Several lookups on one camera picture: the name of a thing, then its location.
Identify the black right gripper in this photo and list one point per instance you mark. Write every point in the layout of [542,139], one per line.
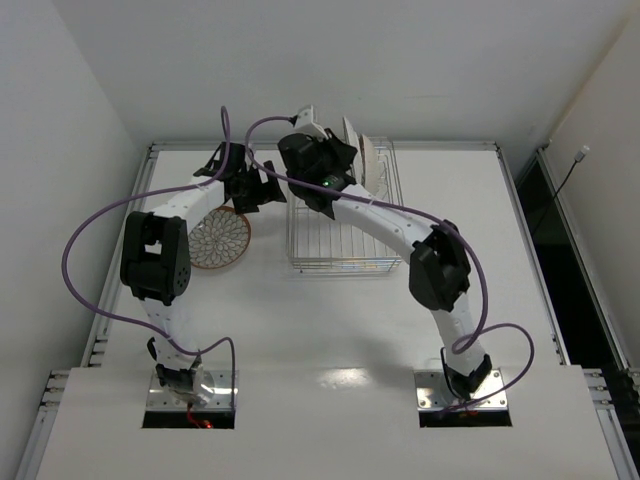
[336,151]

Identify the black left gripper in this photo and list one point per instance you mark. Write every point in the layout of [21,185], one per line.
[258,189]

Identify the sunburst plate dark rim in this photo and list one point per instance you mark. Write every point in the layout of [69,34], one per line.
[351,136]

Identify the floral plate orange rim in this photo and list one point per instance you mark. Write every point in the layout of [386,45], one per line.
[371,170]
[220,239]

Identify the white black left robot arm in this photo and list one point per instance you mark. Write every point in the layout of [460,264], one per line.
[156,262]

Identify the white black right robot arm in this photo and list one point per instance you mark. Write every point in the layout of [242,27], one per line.
[438,267]

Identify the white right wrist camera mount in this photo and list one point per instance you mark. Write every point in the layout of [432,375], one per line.
[306,122]

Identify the chrome wire dish rack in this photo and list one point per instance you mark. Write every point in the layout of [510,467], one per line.
[318,245]

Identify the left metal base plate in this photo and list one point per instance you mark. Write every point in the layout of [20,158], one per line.
[220,390]

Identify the metal base plate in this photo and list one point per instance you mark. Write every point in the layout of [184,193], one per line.
[432,394]
[220,390]

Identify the black wall cable white plug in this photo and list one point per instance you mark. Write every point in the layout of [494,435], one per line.
[577,160]

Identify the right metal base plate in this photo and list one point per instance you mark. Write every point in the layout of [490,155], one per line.
[432,394]

